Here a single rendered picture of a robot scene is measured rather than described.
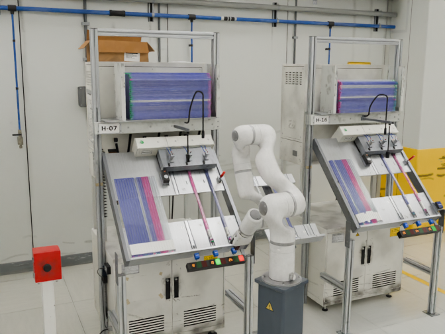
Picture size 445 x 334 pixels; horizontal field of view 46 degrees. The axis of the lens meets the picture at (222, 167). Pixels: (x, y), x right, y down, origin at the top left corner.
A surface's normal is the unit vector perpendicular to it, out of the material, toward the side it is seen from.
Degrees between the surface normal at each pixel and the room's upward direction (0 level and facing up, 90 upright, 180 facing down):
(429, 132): 90
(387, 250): 90
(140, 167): 43
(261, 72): 90
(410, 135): 90
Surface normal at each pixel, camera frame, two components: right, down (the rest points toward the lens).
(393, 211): 0.29, -0.58
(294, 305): 0.70, 0.14
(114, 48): 0.44, 0.00
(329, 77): -0.91, 0.07
